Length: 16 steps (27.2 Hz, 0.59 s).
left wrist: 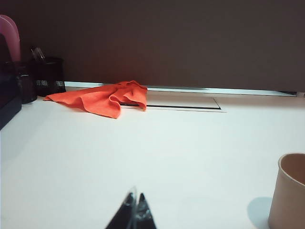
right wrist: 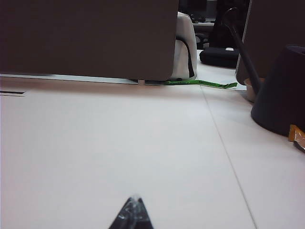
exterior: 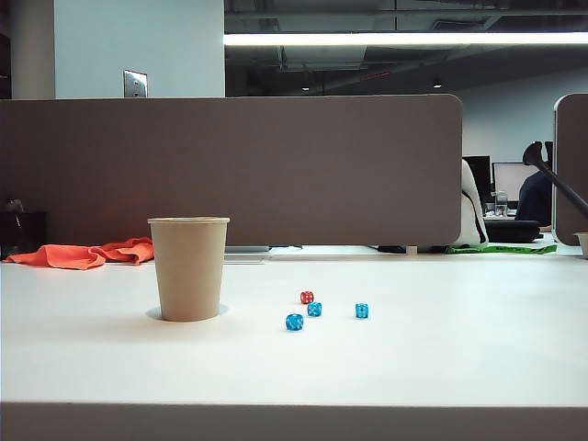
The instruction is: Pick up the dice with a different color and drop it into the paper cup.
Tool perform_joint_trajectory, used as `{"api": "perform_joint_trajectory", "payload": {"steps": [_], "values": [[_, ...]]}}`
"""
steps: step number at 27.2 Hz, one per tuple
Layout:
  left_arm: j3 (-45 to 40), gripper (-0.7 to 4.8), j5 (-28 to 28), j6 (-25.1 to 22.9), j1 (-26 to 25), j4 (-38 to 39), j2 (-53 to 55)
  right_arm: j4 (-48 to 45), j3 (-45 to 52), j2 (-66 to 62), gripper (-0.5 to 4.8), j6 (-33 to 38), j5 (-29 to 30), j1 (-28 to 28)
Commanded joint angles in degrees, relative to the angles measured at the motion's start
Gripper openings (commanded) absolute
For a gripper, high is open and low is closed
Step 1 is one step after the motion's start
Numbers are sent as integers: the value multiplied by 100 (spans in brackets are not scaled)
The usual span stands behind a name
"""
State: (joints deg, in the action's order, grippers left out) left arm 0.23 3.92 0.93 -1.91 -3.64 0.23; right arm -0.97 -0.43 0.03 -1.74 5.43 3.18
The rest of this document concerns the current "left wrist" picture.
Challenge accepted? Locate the dark round desk cup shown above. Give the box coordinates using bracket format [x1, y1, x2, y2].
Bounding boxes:
[4, 61, 38, 104]

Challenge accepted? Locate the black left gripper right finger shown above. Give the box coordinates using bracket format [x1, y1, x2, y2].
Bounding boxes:
[133, 192, 158, 229]

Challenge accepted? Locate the clear plastic pen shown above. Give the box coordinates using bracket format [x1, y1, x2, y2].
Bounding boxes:
[30, 46, 46, 60]

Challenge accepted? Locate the pink plastic object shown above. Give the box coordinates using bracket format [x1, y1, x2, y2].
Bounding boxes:
[0, 14, 21, 62]

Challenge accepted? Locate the brown desk divider panel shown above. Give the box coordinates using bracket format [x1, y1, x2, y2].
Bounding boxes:
[0, 0, 305, 97]

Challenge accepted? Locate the black mesh pen holder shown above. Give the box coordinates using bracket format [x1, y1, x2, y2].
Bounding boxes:
[30, 57, 66, 97]

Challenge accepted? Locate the table cable flap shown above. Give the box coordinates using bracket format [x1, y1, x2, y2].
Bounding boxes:
[120, 96, 222, 111]

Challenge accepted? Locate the brown paper cup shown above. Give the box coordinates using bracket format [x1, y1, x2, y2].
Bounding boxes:
[268, 153, 305, 229]

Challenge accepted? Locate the black box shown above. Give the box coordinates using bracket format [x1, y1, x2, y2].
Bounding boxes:
[0, 33, 22, 131]

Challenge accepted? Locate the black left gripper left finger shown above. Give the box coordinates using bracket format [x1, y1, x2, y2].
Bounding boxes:
[104, 186, 138, 229]

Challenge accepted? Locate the orange cloth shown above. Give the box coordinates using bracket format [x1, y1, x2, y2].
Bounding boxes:
[43, 80, 148, 119]

